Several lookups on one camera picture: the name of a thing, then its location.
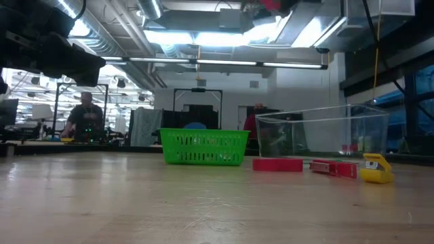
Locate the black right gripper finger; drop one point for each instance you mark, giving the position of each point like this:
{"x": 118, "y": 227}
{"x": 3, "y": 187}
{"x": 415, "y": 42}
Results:
{"x": 290, "y": 6}
{"x": 250, "y": 4}

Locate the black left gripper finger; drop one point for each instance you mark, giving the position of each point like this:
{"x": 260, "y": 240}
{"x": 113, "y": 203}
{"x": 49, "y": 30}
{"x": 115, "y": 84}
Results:
{"x": 78, "y": 64}

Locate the red mini stapler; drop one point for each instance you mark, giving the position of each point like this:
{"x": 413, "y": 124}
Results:
{"x": 278, "y": 165}
{"x": 271, "y": 4}

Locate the clear plastic container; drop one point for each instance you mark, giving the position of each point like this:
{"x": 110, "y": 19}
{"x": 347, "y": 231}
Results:
{"x": 322, "y": 135}

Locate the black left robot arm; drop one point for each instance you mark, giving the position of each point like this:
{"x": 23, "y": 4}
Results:
{"x": 2, "y": 86}

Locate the green stapler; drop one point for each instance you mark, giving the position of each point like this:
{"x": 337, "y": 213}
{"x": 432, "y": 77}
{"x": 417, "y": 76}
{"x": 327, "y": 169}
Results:
{"x": 337, "y": 159}

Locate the person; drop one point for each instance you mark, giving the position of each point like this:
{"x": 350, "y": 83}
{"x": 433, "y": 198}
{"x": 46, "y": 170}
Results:
{"x": 251, "y": 125}
{"x": 84, "y": 118}

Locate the white lamp shade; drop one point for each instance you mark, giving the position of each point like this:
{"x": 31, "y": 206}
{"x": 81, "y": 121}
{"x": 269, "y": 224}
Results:
{"x": 42, "y": 112}

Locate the long LED light bar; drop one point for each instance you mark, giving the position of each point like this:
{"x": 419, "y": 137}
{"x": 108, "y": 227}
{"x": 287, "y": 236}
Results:
{"x": 220, "y": 62}

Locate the black monitor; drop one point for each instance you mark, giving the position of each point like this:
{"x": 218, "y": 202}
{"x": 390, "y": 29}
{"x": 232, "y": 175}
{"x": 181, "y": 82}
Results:
{"x": 8, "y": 113}

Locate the grey hanging cloth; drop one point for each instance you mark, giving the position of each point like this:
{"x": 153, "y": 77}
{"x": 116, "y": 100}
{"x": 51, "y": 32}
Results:
{"x": 146, "y": 127}

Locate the blue chair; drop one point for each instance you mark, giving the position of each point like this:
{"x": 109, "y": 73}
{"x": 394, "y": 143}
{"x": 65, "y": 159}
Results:
{"x": 195, "y": 125}

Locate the green plastic basket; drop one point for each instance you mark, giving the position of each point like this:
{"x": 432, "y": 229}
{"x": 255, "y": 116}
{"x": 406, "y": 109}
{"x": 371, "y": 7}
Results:
{"x": 203, "y": 147}

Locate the silver round ventilation duct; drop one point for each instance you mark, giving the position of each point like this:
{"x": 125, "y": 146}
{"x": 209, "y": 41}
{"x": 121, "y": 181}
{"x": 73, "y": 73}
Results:
{"x": 151, "y": 8}

